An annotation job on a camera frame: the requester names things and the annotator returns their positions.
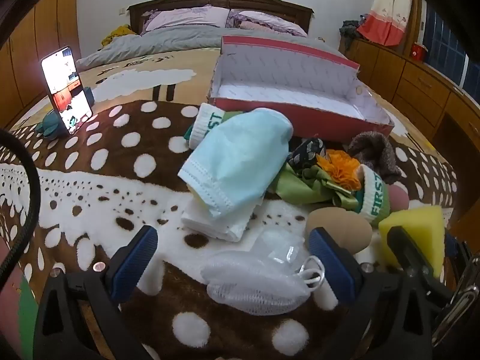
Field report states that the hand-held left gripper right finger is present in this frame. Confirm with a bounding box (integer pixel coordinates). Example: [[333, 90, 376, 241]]
[[307, 227, 436, 360]]

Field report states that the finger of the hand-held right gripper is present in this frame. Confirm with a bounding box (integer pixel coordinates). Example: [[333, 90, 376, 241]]
[[386, 226, 451, 301]]

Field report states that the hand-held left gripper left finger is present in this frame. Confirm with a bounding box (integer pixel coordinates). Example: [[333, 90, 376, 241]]
[[33, 225, 160, 360]]

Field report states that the yellow sponge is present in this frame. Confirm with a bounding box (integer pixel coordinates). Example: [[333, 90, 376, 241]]
[[378, 205, 446, 280]]

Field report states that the clear plastic bag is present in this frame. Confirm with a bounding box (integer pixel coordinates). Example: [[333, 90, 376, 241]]
[[247, 229, 306, 274]]

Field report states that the green and white sock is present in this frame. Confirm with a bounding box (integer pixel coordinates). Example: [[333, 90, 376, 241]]
[[354, 165, 394, 227]]

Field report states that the white mesh pouch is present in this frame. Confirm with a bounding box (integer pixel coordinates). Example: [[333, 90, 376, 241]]
[[200, 253, 326, 316]]

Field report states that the brown knit sock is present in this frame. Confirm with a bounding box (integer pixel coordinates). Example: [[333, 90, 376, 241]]
[[347, 131, 403, 185]]

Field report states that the light blue sock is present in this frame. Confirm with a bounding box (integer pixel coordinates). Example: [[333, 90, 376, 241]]
[[177, 107, 294, 218]]

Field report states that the white sock with green print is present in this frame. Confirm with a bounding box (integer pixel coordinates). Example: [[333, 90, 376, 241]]
[[184, 103, 226, 151]]

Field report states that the red cardboard shoe box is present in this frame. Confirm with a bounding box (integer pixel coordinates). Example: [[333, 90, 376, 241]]
[[207, 34, 395, 138]]

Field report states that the beige makeup sponge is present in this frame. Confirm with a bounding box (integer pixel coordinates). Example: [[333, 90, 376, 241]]
[[304, 209, 373, 256]]

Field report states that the pink makeup sponge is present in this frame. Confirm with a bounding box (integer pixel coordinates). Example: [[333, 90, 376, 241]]
[[388, 184, 410, 211]]

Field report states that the green cloth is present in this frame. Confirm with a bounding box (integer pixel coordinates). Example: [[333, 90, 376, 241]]
[[272, 165, 361, 211]]

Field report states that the orange fabric flower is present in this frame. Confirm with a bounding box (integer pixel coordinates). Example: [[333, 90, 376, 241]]
[[317, 150, 362, 192]]

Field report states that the teal plush phone stand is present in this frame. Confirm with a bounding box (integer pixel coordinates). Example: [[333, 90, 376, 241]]
[[35, 87, 96, 141]]

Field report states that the wooden drawer cabinet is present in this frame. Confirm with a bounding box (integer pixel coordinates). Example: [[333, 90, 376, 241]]
[[339, 35, 480, 241]]

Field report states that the smartphone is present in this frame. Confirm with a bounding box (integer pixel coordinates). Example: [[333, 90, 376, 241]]
[[40, 46, 94, 136]]

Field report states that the red mug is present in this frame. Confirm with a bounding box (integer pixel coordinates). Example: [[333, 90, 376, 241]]
[[410, 42, 429, 62]]

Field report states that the window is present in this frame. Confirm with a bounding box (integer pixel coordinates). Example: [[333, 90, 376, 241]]
[[422, 4, 469, 92]]

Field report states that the grey duvet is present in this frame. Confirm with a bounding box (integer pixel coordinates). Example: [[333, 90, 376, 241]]
[[76, 27, 226, 67]]

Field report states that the yellow cloth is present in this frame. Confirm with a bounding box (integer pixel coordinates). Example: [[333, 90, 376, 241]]
[[101, 24, 137, 47]]

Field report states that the dark clothes pile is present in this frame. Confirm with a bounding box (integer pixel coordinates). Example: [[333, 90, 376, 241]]
[[339, 15, 370, 49]]

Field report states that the cream and red curtain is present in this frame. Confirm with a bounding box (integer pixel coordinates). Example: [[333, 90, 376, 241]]
[[356, 0, 414, 47]]

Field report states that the wooden wardrobe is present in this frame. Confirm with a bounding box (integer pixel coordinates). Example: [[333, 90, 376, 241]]
[[0, 0, 81, 128]]

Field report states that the black cable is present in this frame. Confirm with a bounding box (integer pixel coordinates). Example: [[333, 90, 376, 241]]
[[0, 127, 41, 301]]

